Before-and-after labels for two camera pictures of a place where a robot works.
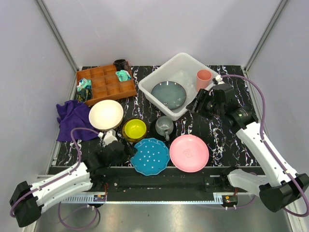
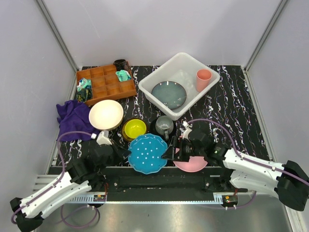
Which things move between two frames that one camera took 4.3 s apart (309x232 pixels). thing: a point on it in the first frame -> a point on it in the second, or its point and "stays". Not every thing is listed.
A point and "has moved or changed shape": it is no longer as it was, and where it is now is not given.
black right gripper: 203,95 -> 169,154
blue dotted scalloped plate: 151,157 has moved or changed shape
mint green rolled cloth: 123,75 stays
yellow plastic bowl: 135,128 stays
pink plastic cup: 203,79 stays
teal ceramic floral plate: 169,94 stays
